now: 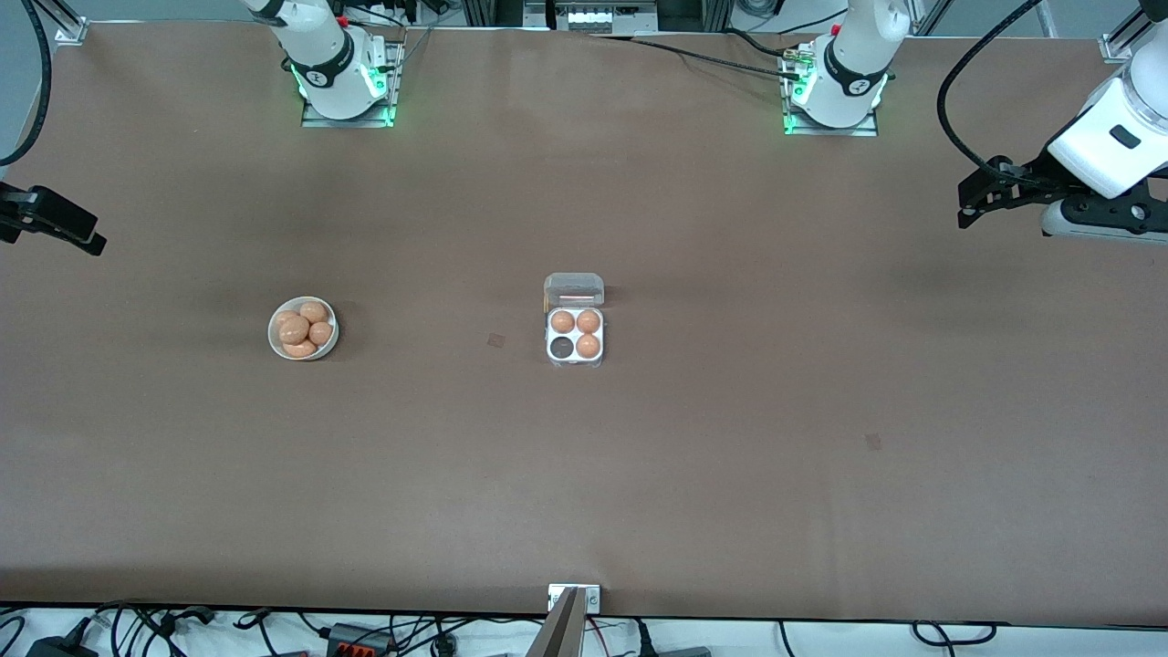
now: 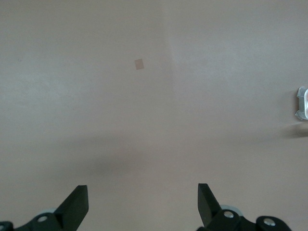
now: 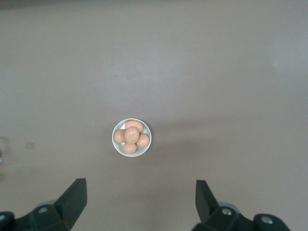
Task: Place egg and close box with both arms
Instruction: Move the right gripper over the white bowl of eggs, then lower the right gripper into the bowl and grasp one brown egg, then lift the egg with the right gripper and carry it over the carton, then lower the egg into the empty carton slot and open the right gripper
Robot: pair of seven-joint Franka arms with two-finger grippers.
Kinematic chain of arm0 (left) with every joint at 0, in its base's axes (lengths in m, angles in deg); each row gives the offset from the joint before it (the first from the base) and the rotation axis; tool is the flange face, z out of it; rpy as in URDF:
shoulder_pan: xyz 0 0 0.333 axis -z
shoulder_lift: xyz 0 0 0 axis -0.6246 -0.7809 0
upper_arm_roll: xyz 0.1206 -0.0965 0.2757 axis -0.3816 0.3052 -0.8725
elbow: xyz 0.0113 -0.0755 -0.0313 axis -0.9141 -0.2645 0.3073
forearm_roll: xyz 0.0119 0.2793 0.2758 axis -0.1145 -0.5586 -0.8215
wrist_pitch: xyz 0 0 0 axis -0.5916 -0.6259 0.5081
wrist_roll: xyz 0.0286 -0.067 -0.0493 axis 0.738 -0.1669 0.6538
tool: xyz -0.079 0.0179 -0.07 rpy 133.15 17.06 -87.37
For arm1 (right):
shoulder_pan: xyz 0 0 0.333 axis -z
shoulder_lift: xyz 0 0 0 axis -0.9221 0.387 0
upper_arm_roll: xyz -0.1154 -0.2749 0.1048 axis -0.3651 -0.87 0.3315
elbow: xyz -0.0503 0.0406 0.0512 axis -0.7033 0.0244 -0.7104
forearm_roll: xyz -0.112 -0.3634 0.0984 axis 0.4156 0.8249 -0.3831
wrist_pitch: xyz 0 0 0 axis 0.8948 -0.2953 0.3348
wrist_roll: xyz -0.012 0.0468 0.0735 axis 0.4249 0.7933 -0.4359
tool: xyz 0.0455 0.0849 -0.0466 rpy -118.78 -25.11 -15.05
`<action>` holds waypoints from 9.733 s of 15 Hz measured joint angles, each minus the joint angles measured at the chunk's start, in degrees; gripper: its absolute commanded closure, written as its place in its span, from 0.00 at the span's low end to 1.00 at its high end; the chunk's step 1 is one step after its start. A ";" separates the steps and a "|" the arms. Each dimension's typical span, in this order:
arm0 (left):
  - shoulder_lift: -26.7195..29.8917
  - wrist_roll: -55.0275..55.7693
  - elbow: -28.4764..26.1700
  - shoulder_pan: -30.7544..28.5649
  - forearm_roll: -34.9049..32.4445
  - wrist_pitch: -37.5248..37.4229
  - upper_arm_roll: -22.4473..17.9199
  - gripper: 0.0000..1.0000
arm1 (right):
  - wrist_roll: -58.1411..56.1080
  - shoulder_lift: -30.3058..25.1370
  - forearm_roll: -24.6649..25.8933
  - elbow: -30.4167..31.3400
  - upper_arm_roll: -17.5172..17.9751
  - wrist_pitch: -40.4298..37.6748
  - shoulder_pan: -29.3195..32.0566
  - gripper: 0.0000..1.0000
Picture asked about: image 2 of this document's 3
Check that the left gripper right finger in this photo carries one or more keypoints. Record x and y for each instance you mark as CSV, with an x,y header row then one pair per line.
x,y
209,211

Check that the small brown tape patch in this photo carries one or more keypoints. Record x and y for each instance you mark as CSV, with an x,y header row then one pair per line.
x,y
139,64

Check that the clear plastic egg box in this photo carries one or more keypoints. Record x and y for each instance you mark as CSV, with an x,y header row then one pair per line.
x,y
303,103

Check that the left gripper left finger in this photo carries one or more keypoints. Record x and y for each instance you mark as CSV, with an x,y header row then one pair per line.
x,y
69,211

